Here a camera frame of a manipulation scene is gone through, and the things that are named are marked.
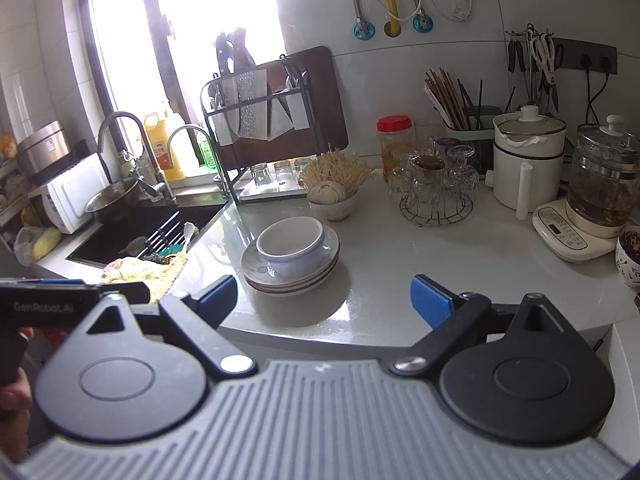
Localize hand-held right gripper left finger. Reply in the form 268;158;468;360
82;275;258;380

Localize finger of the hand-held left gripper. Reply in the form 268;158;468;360
97;282;151;305
0;279;86;288

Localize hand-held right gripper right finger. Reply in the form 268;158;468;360
387;275;568;377

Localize leaf pattern plate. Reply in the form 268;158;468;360
241;225;340;286

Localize person's left hand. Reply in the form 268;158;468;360
0;326;36;426

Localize yellow dish cloth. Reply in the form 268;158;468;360
102;252;188;301

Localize clear plastic bag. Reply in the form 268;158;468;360
14;225;63;267

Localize black kitchen sink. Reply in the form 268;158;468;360
66;200;226;266

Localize dark chopsticks group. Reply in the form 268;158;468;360
145;212;177;253

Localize white spoon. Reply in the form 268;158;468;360
177;222;200;251

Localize white microwave oven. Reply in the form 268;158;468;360
27;152;111;235

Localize stainless steel basin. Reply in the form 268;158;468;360
85;177;143;223

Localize white ceramic bowl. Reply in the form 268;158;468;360
307;191;360;222

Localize steel rice cooker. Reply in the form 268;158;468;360
17;120;73;176

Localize green bottle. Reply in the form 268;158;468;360
197;132;221;168

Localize garlic bulb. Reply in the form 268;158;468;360
306;180;348;206

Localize white electric pot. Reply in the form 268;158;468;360
485;105;568;220

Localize yellow detergent bottle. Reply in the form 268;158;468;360
143;105;188;182

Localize dried noodle bundle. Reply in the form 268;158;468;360
299;144;376;191

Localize chrome faucet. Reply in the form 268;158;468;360
167;125;226;196

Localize tall grey faucet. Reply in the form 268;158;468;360
97;111;176;203

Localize red lid plastic jar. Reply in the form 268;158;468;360
376;116;415;183

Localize green chopstick holder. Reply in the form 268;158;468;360
444;105;503;173

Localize kitchen knife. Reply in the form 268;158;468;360
267;87;296;138

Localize steel cleaver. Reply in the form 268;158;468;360
235;71;271;140

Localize black knife rack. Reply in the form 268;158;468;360
200;55;321;203

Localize bundle of wooden chopsticks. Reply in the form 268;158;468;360
424;67;468;131

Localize patterned bowl dark spice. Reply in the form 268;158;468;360
615;225;640;288

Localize black chopsticks bundle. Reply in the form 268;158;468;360
457;77;486;128

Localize glass health kettle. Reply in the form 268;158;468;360
565;115;640;226

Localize brown wooden cutting board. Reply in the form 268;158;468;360
220;46;349;168

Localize metal utensil hook rack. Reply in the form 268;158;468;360
505;24;556;43

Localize kitchen window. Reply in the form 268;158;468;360
85;0;286;126

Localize wire cup rack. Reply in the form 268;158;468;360
400;160;474;227

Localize wire rack with glass cups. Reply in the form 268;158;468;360
387;137;481;206

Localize black power cable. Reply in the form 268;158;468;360
580;57;608;123

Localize white handle scissors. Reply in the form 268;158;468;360
530;34;558;83

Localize black wall socket panel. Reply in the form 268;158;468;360
552;37;618;75

